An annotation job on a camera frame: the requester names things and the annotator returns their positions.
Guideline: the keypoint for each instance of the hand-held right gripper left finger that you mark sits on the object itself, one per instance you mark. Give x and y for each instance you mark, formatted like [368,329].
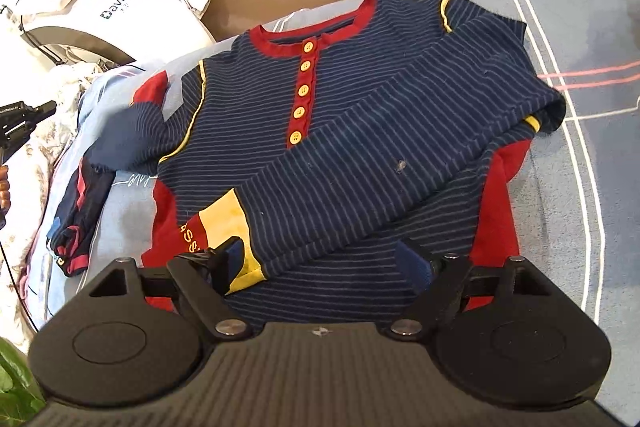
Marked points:
[233,258]

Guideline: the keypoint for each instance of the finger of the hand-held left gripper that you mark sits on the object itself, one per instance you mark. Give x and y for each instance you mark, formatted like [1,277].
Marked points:
[46,108]

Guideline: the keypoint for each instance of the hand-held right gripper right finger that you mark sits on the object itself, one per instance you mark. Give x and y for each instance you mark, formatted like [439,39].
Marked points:
[410,263]

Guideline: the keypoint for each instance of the navy striped henley shirt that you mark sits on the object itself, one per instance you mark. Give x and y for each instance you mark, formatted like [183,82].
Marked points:
[350,117]

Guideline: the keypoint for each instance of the folded navy pink garment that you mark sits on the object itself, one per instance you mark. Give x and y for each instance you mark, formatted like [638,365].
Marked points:
[82,207]

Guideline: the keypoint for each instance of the blue plaid bed sheet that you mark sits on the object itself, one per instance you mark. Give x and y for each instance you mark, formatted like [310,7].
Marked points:
[575,232]

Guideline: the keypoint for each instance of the green plant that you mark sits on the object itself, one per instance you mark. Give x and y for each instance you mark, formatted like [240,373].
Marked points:
[15,377]

